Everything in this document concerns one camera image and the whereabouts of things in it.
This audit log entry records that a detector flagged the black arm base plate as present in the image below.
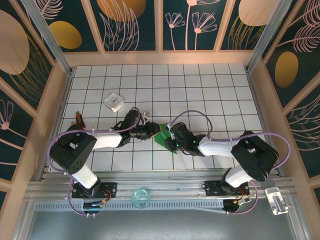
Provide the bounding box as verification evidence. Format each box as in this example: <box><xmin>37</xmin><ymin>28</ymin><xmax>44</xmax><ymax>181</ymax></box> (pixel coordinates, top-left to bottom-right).
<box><xmin>204</xmin><ymin>180</ymin><xmax>250</xmax><ymax>197</ymax></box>
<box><xmin>71</xmin><ymin>181</ymin><xmax>118</xmax><ymax>199</ymax></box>

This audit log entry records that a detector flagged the aluminium frame post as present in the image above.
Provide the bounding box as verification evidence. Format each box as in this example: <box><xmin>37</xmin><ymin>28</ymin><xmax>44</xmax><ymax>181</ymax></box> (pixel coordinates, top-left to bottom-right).
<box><xmin>19</xmin><ymin>0</ymin><xmax>74</xmax><ymax>76</ymax></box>
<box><xmin>246</xmin><ymin>0</ymin><xmax>300</xmax><ymax>73</ymax></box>

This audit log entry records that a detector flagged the white square clock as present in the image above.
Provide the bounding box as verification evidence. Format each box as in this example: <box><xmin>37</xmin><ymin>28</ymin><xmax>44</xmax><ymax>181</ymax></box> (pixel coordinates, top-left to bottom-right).
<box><xmin>104</xmin><ymin>92</ymin><xmax>125</xmax><ymax>113</ymax></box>

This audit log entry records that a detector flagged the slotted grey cable duct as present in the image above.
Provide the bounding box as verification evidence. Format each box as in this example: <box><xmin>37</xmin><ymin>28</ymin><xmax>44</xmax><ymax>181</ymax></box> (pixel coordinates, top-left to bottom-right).
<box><xmin>33</xmin><ymin>201</ymin><xmax>226</xmax><ymax>211</ymax></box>

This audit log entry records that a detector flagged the black controller board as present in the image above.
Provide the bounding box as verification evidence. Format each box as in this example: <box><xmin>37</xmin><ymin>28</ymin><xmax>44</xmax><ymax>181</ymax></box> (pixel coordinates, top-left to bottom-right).
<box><xmin>223</xmin><ymin>198</ymin><xmax>251</xmax><ymax>214</ymax></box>
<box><xmin>82</xmin><ymin>201</ymin><xmax>105</xmax><ymax>210</ymax></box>

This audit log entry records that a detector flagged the clear green glass bowl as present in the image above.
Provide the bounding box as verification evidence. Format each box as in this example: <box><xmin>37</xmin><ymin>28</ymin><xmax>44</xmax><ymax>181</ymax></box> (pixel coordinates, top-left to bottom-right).
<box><xmin>131</xmin><ymin>187</ymin><xmax>151</xmax><ymax>209</ymax></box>

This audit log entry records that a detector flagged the grey metal sheet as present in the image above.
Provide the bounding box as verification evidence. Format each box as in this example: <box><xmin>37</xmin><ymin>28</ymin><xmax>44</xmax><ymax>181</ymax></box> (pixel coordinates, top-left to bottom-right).
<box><xmin>14</xmin><ymin>209</ymin><xmax>308</xmax><ymax>240</ymax></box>

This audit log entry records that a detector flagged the small red-brown tool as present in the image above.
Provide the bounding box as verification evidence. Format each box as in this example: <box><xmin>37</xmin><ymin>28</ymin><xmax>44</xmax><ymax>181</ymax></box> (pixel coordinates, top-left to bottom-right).
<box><xmin>74</xmin><ymin>111</ymin><xmax>86</xmax><ymax>128</ymax></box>

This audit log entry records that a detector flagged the aluminium table rail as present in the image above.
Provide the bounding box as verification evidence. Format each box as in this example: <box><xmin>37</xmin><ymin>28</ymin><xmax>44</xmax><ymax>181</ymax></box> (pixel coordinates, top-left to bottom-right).
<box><xmin>24</xmin><ymin>169</ymin><xmax>297</xmax><ymax>202</ymax></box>

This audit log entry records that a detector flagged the purple cable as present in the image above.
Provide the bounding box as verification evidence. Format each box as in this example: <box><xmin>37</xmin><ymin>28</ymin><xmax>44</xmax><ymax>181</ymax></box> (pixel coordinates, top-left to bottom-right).
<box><xmin>168</xmin><ymin>110</ymin><xmax>293</xmax><ymax>216</ymax></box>
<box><xmin>47</xmin><ymin>106</ymin><xmax>141</xmax><ymax>217</ymax></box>

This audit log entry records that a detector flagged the clear acrylic holder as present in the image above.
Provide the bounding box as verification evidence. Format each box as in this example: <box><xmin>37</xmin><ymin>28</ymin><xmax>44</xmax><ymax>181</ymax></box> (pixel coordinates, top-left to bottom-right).
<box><xmin>264</xmin><ymin>186</ymin><xmax>292</xmax><ymax>216</ymax></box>

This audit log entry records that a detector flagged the green paper sheet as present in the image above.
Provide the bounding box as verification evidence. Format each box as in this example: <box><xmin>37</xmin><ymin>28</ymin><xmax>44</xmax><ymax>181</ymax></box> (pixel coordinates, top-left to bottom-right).
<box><xmin>152</xmin><ymin>122</ymin><xmax>180</xmax><ymax>155</ymax></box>

